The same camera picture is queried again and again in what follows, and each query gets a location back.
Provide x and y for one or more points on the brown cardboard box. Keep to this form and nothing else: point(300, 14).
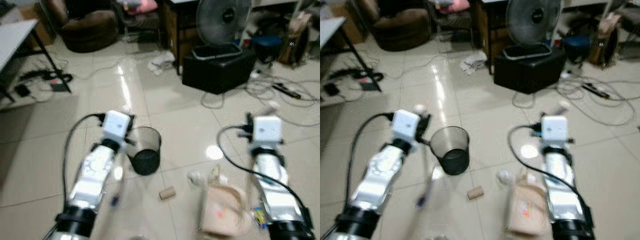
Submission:
point(350, 22)
point(42, 27)

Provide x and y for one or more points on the brown cardboard tube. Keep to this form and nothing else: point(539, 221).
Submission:
point(167, 193)
point(476, 192)

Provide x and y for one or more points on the white crumpled paper ball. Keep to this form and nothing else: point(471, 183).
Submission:
point(194, 176)
point(504, 176)

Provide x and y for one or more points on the brown paper bag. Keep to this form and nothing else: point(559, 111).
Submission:
point(604, 42)
point(295, 40)

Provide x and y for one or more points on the brown wooden desk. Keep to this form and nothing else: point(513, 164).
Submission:
point(172, 25)
point(482, 25)

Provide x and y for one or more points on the black power strip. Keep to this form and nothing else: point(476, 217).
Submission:
point(47, 76)
point(357, 76)

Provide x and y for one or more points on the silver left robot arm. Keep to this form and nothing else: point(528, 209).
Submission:
point(92, 175)
point(380, 172)

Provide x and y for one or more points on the white crumpled cloth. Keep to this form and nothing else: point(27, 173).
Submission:
point(474, 62)
point(162, 62)

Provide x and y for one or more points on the black mesh waste basket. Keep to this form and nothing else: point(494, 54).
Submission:
point(454, 157)
point(146, 157)

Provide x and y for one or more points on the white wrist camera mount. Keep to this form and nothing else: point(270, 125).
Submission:
point(116, 125)
point(555, 130)
point(266, 131)
point(405, 123)

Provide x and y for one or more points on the brown armchair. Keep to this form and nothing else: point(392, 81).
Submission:
point(400, 27)
point(87, 30)

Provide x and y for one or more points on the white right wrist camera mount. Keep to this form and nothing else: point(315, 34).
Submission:
point(555, 130)
point(266, 131)

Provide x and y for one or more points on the black power adapter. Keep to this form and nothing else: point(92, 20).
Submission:
point(22, 90)
point(331, 89)

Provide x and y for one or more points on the grey standing fan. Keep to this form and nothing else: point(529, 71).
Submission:
point(534, 17)
point(223, 17)

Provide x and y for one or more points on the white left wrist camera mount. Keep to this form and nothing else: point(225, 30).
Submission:
point(116, 125)
point(405, 123)

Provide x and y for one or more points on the colourful small wrapper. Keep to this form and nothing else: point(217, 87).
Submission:
point(258, 217)

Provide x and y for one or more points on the pink cushion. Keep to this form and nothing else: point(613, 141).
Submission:
point(145, 6)
point(456, 5)

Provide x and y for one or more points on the black box ottoman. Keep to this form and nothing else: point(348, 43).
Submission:
point(217, 72)
point(530, 72)

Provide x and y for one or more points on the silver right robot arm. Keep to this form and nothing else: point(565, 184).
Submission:
point(275, 185)
point(560, 180)

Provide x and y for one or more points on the dark blue round stool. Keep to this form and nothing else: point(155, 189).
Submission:
point(266, 46)
point(577, 47)

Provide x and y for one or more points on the white folding table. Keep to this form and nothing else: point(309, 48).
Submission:
point(330, 30)
point(12, 37)

